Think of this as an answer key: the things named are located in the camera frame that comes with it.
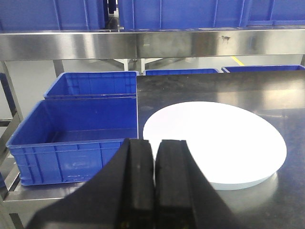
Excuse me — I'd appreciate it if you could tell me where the blue crate on shelf right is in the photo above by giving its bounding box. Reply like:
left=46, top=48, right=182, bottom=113
left=247, top=0, right=305, bottom=26

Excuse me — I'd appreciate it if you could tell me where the blue plastic bin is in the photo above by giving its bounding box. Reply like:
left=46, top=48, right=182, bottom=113
left=44, top=71, right=139, bottom=99
left=7, top=97, right=138, bottom=186

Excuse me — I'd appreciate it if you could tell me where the blue crate on shelf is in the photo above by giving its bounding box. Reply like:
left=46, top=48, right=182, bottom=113
left=0, top=0, right=109, bottom=33
left=118, top=0, right=252, bottom=31
left=247, top=0, right=305, bottom=26

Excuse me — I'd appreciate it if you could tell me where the blue crate on shelf left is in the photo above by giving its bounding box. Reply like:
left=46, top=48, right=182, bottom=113
left=0, top=0, right=109, bottom=33

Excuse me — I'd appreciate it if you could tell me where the blue crate on shelf centre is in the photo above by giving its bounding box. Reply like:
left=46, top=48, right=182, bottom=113
left=118, top=0, right=252, bottom=31

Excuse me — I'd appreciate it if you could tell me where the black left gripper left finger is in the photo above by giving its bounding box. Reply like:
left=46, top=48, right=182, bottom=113
left=27, top=139, right=154, bottom=229

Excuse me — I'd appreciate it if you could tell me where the blue plastic bin near left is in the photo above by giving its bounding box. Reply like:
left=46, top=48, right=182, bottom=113
left=7, top=97, right=138, bottom=186

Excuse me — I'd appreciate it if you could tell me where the stainless steel shelf rail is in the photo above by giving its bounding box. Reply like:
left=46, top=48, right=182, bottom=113
left=0, top=27, right=305, bottom=61

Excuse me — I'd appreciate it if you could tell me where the light blue plate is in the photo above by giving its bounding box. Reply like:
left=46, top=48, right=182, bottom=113
left=142, top=101, right=287, bottom=190

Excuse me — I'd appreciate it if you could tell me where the blue bin behind table right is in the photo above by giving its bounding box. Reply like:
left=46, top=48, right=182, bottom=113
left=221, top=65, right=305, bottom=73

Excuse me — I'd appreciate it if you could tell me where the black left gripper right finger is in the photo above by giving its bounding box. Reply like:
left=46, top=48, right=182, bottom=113
left=155, top=140, right=241, bottom=229

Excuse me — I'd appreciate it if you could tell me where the blue bin behind table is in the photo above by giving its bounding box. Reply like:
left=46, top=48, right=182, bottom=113
left=221, top=65, right=305, bottom=73
left=143, top=69, right=219, bottom=75

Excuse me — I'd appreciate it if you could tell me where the blue bin behind table centre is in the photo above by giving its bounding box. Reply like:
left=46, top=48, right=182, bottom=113
left=143, top=69, right=219, bottom=75

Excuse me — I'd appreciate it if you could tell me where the blue plastic bin behind left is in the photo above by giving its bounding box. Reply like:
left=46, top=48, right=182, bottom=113
left=44, top=71, right=139, bottom=99

